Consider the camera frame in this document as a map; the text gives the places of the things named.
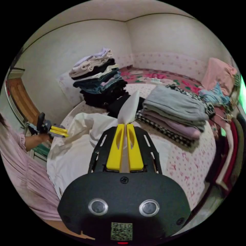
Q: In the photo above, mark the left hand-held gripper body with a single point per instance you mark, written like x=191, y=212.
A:
x=44, y=126

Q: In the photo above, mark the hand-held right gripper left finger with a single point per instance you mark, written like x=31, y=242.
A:
x=115, y=151

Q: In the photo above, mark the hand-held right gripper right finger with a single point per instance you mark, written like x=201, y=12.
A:
x=135, y=153

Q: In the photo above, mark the white t-shirt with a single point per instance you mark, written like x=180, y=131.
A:
x=76, y=151

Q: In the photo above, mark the person's left forearm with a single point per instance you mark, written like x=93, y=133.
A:
x=31, y=143

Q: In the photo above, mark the person's left hand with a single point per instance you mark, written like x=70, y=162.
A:
x=43, y=138

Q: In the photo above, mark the wooden door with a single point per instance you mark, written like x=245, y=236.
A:
x=21, y=96

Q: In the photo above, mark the bed with dotted sheet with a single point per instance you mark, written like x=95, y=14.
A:
x=184, y=165

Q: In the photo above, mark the person's body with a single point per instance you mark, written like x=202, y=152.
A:
x=23, y=173

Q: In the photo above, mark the low pile of clothes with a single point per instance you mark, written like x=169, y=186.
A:
x=173, y=115

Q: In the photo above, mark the tall pile of clothes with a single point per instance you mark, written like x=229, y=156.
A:
x=100, y=84

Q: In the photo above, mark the clothes draped over rack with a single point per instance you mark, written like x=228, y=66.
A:
x=232, y=146

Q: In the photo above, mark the light blue garment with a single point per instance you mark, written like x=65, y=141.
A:
x=214, y=95

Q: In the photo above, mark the pink folded blanket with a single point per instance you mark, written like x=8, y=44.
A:
x=218, y=76

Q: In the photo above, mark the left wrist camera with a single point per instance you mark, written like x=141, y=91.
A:
x=41, y=120

